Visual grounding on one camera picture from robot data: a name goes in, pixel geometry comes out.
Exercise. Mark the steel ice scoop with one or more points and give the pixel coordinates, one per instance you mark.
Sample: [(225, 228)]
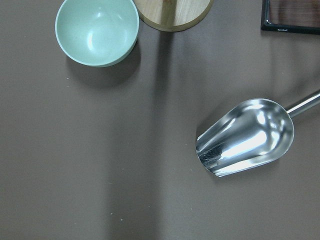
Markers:
[(256, 132)]

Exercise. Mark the wooden cup tree stand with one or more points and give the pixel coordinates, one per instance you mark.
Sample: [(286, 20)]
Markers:
[(172, 15)]

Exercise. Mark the mint green bowl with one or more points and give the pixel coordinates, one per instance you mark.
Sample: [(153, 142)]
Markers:
[(97, 33)]

